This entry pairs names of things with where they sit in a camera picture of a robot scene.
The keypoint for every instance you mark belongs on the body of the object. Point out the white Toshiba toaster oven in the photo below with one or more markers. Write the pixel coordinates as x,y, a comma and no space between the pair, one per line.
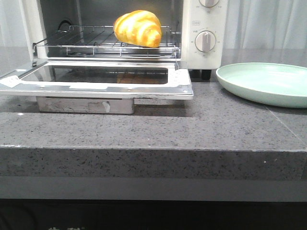
187,18

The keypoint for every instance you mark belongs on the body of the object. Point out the light green plate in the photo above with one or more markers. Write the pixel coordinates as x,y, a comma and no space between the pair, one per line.
267,83

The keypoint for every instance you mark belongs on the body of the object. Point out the upper beige oven knob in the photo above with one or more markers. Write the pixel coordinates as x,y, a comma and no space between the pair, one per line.
208,3

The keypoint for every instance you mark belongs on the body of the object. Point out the metal wire oven rack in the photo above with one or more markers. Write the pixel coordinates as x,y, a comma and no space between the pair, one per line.
78,41

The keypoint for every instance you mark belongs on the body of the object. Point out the beige oven knob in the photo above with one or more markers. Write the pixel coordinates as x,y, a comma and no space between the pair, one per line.
205,41
208,3

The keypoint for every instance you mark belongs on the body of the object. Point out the dark cabinet drawer front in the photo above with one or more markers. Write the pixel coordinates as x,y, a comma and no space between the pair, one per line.
38,214

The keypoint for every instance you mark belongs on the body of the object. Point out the glass oven door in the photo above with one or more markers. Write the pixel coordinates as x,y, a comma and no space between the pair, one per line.
99,87

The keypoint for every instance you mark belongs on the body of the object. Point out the lower beige oven knob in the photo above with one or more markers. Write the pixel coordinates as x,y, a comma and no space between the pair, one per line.
205,41

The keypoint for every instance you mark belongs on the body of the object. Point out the yellow striped bread roll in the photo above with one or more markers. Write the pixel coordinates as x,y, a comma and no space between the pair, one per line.
140,27

